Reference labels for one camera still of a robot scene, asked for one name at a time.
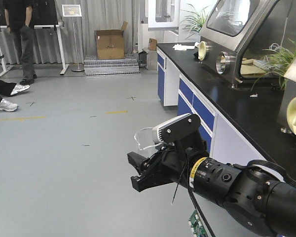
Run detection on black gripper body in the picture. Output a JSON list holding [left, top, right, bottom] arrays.
[[150, 131, 209, 188]]

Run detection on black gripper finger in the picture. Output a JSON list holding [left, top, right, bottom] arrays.
[[130, 170, 178, 192], [127, 152, 152, 175]]

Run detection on clear glass beaker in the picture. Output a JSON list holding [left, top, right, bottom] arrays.
[[134, 127, 162, 151]]

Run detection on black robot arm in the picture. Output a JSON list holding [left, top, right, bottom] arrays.
[[127, 132, 296, 237]]

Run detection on blue white lab cabinet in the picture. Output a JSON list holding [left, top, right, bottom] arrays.
[[157, 43, 271, 164]]

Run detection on green circuit board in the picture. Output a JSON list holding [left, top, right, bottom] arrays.
[[188, 210, 208, 237]]

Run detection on metal grate steps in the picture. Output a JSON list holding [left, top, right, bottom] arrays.
[[84, 54, 140, 77]]

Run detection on cream rubber glove far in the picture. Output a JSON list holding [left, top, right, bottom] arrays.
[[194, 40, 211, 61]]

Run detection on cardboard box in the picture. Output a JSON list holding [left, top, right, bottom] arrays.
[[95, 21, 128, 60]]

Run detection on white sneaker upper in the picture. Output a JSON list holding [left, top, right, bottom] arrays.
[[10, 84, 31, 96]]

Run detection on white sneaker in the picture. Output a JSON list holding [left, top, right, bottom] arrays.
[[0, 99, 18, 112], [10, 84, 31, 96]]

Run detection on green potted plant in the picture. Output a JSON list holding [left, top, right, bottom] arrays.
[[179, 3, 210, 40]]

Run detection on steel glove box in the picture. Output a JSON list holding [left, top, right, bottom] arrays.
[[200, 0, 296, 87]]

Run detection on white sneaker lower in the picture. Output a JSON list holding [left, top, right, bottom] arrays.
[[0, 99, 18, 112]]

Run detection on green plant inside box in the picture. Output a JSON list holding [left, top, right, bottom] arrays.
[[251, 39, 296, 91]]

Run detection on sign stand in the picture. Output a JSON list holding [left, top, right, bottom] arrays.
[[62, 4, 84, 73]]

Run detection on standing person in black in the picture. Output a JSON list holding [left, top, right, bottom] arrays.
[[3, 0, 37, 85]]

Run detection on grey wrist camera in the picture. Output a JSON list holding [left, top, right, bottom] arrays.
[[152, 113, 201, 143]]

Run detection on black braided cable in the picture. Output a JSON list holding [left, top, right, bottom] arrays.
[[186, 185, 217, 237]]

